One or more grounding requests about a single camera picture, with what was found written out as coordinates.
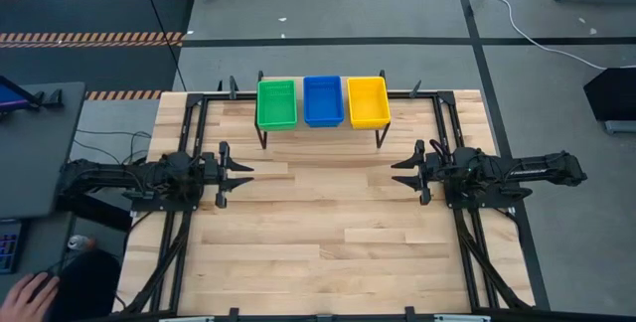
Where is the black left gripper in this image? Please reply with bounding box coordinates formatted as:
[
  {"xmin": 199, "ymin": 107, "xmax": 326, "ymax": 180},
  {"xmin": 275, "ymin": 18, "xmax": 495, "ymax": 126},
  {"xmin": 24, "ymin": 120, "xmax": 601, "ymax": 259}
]
[{"xmin": 211, "ymin": 141, "xmax": 255, "ymax": 209}]

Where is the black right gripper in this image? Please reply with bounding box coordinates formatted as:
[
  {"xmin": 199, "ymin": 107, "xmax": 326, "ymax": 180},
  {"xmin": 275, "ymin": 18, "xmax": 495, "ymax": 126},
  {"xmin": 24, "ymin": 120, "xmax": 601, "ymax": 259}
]
[{"xmin": 391, "ymin": 139, "xmax": 439, "ymax": 207}]

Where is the green plastic basket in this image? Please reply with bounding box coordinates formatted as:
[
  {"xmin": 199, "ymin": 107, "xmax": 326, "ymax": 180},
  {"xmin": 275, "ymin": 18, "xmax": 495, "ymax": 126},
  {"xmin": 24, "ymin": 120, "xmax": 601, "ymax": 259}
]
[{"xmin": 255, "ymin": 79, "xmax": 299, "ymax": 132}]

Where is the yellow plastic basket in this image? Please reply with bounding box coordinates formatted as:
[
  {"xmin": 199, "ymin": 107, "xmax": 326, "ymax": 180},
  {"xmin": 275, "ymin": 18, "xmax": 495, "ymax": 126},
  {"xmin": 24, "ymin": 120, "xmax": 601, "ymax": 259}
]
[{"xmin": 346, "ymin": 76, "xmax": 392, "ymax": 130}]

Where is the blue plastic basket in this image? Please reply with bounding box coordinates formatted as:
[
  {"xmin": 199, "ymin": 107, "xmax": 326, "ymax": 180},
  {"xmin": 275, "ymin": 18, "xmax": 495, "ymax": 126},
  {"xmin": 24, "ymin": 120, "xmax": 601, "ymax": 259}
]
[{"xmin": 302, "ymin": 75, "xmax": 346, "ymax": 129}]

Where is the person's forearm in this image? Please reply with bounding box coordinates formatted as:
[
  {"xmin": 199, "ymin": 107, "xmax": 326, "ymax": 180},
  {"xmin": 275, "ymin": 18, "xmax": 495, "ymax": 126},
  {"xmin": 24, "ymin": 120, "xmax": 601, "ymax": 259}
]
[{"xmin": 49, "ymin": 247, "xmax": 121, "ymax": 322}]

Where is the wooden shelf with black legs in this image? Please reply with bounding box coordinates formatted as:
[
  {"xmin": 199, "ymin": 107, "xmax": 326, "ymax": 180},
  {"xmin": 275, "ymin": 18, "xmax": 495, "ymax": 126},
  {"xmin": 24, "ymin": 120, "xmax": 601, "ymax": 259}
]
[{"xmin": 253, "ymin": 69, "xmax": 392, "ymax": 150}]

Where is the silver drink can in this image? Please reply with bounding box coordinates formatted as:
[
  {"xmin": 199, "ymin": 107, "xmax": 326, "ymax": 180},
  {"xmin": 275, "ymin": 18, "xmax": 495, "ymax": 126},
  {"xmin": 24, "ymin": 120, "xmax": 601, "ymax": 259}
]
[{"xmin": 67, "ymin": 235, "xmax": 95, "ymax": 252}]

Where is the grey desk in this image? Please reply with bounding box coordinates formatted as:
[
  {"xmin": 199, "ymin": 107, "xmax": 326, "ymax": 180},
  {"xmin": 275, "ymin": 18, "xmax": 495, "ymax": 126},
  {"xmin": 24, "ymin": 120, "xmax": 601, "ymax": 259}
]
[{"xmin": 0, "ymin": 80, "xmax": 86, "ymax": 220}]

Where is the black cabinet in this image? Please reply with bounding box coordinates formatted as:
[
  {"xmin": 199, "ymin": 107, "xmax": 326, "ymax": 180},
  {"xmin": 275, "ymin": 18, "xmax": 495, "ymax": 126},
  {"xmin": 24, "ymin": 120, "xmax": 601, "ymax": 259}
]
[{"xmin": 582, "ymin": 67, "xmax": 636, "ymax": 135}]

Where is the black hazard-striped mat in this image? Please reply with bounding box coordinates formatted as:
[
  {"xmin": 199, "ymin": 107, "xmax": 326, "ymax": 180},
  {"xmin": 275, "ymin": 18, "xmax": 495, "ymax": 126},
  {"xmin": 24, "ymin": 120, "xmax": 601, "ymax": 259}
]
[{"xmin": 0, "ymin": 0, "xmax": 196, "ymax": 102}]

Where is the blue-screen tablet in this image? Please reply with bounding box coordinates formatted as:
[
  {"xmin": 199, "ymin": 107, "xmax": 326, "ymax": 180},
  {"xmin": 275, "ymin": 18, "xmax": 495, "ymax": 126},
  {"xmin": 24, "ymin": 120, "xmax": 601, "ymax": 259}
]
[{"xmin": 0, "ymin": 76, "xmax": 65, "ymax": 113}]

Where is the dark keyboard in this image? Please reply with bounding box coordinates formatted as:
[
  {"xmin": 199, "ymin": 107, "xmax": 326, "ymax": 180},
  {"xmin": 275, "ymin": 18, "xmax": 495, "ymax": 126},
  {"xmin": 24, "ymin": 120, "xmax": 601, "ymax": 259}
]
[{"xmin": 0, "ymin": 220, "xmax": 24, "ymax": 274}]

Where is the person's hand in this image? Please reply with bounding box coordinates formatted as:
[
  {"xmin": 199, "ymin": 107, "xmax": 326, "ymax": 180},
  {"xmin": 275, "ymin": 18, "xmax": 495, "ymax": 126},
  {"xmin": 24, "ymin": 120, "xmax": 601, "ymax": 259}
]
[{"xmin": 0, "ymin": 271, "xmax": 61, "ymax": 322}]

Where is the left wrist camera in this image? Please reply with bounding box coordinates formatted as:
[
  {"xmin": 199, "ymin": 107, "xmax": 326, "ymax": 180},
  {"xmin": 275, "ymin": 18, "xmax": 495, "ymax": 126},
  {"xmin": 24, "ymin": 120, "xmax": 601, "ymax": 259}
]
[{"xmin": 196, "ymin": 155, "xmax": 216, "ymax": 187}]

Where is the black aluminium table frame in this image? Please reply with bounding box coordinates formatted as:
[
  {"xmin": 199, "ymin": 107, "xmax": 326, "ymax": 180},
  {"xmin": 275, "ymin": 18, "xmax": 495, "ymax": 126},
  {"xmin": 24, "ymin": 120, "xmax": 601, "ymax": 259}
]
[{"xmin": 111, "ymin": 90, "xmax": 553, "ymax": 322}]

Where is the thin black cable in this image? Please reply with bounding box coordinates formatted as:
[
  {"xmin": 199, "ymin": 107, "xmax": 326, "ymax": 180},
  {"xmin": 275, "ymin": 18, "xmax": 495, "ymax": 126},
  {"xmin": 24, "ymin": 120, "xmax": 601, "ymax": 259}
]
[{"xmin": 136, "ymin": 0, "xmax": 188, "ymax": 92}]

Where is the white power cable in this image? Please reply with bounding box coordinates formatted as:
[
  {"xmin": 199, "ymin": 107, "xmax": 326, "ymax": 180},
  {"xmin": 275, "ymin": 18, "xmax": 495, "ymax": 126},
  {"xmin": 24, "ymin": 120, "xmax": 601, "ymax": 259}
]
[{"xmin": 479, "ymin": 0, "xmax": 610, "ymax": 73}]

